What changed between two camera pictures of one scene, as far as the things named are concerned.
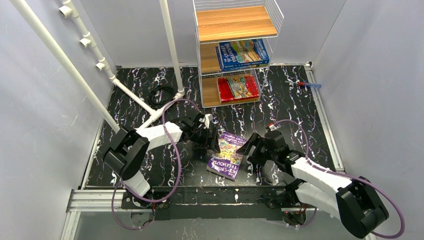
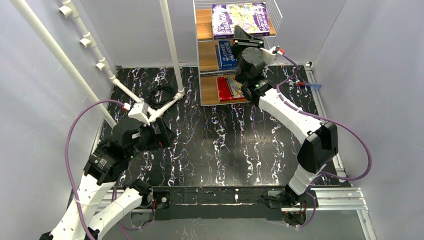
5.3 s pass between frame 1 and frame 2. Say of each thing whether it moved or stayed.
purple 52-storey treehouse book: moved
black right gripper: moved
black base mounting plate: stayed
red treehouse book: stayed
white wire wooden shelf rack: stayed
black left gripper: moved
